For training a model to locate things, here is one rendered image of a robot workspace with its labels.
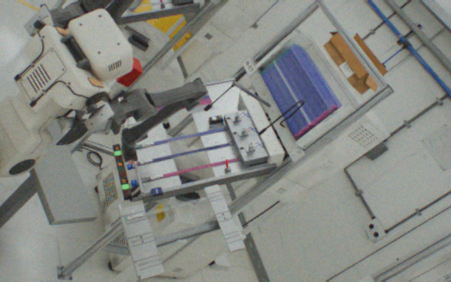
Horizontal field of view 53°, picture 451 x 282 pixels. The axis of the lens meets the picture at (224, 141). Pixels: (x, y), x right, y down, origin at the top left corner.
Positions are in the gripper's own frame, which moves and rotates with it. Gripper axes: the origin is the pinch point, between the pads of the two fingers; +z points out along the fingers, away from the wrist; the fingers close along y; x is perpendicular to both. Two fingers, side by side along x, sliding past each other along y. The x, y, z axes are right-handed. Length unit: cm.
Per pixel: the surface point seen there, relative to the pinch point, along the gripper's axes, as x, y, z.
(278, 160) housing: -74, -19, -1
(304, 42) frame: -109, 38, -27
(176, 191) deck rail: -18.5, -21.7, 2.5
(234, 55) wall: -139, 222, 137
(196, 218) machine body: -30, -17, 43
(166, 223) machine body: -12.1, -20.0, 34.7
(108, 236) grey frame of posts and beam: 18.8, -25.9, 23.1
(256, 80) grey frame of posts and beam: -80, 33, -10
